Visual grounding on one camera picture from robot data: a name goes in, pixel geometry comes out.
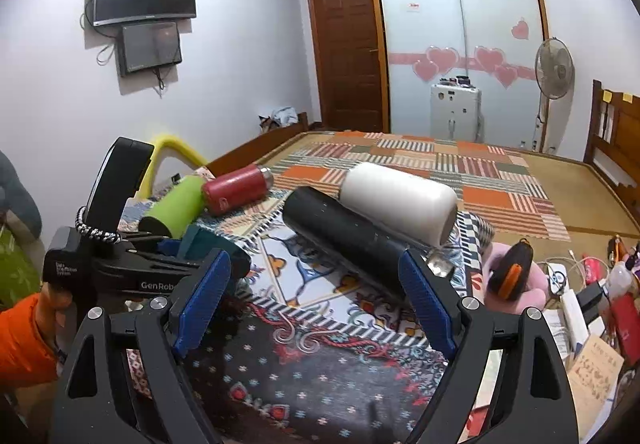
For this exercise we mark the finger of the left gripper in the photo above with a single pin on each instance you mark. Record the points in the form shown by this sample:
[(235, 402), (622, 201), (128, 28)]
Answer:
[(172, 243), (211, 273)]

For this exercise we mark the yellow foam tube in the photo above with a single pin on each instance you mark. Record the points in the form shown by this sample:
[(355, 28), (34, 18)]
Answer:
[(169, 153)]

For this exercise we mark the wooden bed footboard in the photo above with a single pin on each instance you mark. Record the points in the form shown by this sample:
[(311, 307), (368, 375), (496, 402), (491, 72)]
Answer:
[(259, 147)]

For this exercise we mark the red box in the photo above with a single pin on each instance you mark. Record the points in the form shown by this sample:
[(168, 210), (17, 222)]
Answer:
[(627, 325)]

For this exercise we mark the red thermos bottle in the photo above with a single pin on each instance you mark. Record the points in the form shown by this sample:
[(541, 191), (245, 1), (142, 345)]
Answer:
[(236, 189)]

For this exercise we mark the brown wooden door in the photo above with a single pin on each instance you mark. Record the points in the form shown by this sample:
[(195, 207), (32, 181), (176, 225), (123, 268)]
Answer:
[(347, 56)]

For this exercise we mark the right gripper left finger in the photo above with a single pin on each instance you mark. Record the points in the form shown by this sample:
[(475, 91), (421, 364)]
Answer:
[(124, 380)]

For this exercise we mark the white suitcase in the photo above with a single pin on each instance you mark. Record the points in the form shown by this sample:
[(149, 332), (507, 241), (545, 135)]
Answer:
[(455, 110)]

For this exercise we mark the colourful patchwork cloth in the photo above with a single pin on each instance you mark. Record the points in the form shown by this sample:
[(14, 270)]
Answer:
[(305, 351)]

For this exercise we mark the orange black handheld device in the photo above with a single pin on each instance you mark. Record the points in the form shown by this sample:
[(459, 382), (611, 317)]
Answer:
[(508, 279)]

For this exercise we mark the beige printed book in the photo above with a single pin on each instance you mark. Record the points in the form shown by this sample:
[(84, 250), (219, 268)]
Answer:
[(593, 382)]

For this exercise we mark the striped patchwork bed mat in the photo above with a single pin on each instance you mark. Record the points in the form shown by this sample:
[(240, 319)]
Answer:
[(516, 192)]

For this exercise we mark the small black wall monitor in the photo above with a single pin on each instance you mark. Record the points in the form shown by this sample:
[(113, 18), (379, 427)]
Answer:
[(148, 46)]

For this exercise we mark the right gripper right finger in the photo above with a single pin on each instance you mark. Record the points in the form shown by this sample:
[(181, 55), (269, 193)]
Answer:
[(531, 403)]

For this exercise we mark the green cylindrical bottle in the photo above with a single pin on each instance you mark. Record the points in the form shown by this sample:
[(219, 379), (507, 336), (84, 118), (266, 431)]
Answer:
[(176, 211)]

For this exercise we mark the white cylindrical bottle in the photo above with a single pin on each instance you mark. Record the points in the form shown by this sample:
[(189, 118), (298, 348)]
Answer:
[(419, 208)]

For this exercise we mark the left hand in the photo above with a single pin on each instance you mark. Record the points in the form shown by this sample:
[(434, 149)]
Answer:
[(55, 317)]

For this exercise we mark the wooden bed headboard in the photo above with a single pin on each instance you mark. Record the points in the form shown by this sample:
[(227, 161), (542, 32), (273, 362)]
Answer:
[(613, 143)]

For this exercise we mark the clutter pile by door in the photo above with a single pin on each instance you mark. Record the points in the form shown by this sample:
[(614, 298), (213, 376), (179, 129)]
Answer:
[(279, 118)]

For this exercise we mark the standing electric fan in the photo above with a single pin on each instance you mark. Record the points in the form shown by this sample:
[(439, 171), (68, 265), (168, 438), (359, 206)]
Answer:
[(555, 74)]

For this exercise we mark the frosted sliding wardrobe doors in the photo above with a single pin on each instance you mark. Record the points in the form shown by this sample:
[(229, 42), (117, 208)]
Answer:
[(493, 42)]

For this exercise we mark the black thermos bottle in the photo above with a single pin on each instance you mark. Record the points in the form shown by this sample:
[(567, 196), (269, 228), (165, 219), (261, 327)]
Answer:
[(362, 245)]

